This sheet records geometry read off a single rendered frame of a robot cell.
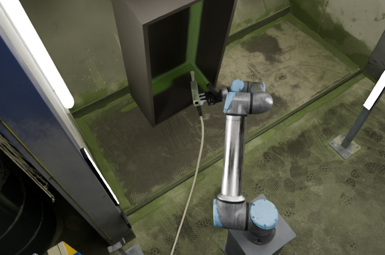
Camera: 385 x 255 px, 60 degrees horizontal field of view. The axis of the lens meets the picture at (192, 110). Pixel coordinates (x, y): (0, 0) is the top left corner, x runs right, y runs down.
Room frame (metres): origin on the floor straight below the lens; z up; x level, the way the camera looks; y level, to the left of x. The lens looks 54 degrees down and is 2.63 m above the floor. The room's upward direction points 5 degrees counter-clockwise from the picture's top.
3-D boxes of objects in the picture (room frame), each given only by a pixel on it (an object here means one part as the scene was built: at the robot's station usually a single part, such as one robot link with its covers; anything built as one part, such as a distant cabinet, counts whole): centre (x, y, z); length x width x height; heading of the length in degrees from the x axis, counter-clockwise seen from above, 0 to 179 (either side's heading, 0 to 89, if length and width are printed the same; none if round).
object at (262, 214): (0.56, -0.32, 0.83); 0.17 x 0.15 x 0.18; 79
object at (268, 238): (0.56, -0.33, 0.69); 0.19 x 0.19 x 0.10
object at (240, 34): (2.53, -0.05, 0.11); 2.70 x 0.02 x 0.13; 119
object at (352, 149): (1.38, -1.31, 0.01); 0.20 x 0.20 x 0.01; 29
